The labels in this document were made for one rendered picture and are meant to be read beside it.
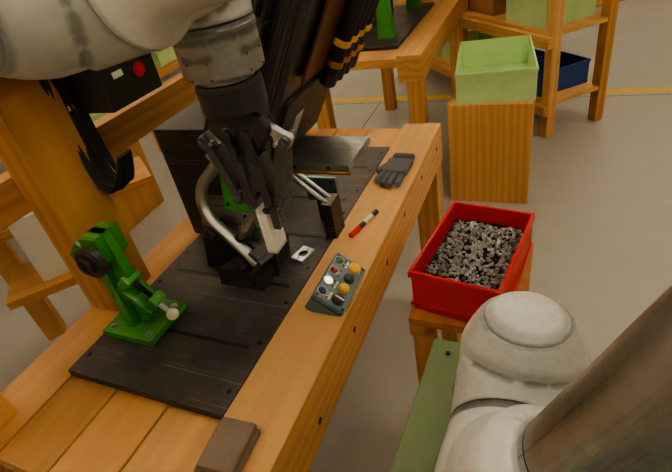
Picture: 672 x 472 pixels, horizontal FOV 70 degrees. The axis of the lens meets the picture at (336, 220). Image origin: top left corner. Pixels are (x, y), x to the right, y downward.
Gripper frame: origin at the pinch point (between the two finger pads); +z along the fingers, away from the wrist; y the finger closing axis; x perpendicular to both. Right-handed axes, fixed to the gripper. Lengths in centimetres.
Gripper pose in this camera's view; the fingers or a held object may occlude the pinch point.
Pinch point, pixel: (271, 226)
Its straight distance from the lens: 63.8
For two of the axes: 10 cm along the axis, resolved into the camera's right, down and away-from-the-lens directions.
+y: 9.1, 0.8, -4.0
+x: 3.7, -5.7, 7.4
